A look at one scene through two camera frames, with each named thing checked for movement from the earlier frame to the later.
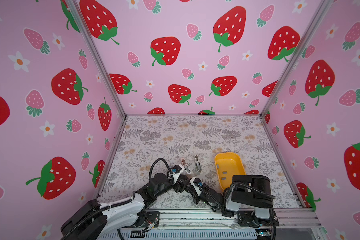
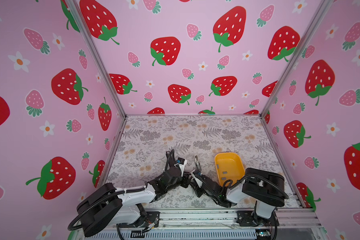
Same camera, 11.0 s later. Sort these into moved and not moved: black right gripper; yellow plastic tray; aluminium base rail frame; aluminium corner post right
Moved: black right gripper
Not moved: aluminium base rail frame; aluminium corner post right; yellow plastic tray
